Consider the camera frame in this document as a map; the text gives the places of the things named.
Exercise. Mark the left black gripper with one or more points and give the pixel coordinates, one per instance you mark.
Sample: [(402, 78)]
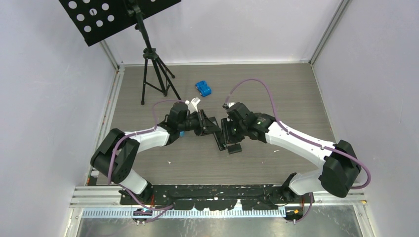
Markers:
[(210, 128)]

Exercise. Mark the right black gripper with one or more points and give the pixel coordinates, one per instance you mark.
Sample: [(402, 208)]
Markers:
[(226, 124)]

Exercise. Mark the black battery cover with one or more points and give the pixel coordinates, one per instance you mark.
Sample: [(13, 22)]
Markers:
[(235, 148)]

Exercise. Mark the black remote control back up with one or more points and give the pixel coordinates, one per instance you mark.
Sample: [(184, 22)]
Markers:
[(217, 138)]

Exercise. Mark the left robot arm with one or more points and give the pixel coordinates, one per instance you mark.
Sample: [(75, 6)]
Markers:
[(116, 154)]

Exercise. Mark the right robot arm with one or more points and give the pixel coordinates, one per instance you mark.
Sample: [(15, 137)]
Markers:
[(336, 167)]

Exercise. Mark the blue toy car block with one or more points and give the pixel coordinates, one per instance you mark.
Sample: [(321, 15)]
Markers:
[(203, 88)]

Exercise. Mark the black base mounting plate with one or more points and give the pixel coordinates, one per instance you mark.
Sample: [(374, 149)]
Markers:
[(212, 197)]

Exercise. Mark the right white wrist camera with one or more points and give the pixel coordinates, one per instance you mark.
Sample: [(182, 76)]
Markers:
[(228, 105)]

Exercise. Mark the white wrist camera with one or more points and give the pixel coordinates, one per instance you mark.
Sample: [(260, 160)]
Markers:
[(193, 104), (228, 105)]

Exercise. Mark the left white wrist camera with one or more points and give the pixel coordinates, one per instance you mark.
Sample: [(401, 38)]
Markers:
[(193, 104)]

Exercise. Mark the aluminium frame rail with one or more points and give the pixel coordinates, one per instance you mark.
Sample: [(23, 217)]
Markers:
[(105, 202)]

